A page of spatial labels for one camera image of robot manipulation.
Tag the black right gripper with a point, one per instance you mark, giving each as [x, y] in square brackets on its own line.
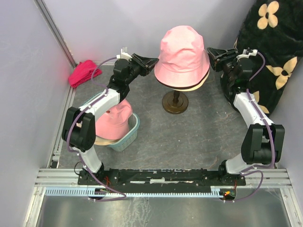
[219, 60]

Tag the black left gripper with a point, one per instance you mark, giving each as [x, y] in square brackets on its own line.
[146, 64]

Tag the pink bucket hat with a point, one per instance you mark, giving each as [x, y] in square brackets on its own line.
[113, 124]
[183, 60]

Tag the cream bucket hat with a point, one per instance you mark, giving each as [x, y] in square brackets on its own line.
[194, 87]

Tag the light blue plastic basket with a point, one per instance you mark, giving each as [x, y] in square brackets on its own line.
[125, 141]

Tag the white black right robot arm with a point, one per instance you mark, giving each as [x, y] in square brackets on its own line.
[263, 142]

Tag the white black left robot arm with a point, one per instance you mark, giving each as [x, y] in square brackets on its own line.
[79, 131]

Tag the brown round wooden stand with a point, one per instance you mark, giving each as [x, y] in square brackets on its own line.
[175, 102]

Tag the magenta hat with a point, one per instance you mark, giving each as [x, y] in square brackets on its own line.
[83, 73]

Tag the black floral blanket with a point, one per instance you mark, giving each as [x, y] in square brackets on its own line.
[275, 29]

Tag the beige bottom hat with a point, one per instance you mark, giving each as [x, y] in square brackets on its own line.
[104, 142]

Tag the aluminium corner profile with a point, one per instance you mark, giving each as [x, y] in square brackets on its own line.
[41, 5]

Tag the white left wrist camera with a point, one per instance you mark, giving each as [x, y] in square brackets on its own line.
[124, 54]

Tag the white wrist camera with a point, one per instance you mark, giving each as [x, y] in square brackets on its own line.
[247, 53]
[124, 54]

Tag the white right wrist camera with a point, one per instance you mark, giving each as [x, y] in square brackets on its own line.
[247, 53]

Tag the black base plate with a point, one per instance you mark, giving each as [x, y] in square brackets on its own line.
[165, 180]

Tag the aluminium rail frame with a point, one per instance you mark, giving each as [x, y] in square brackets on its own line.
[267, 200]

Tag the light blue cable duct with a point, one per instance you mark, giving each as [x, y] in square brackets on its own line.
[93, 192]

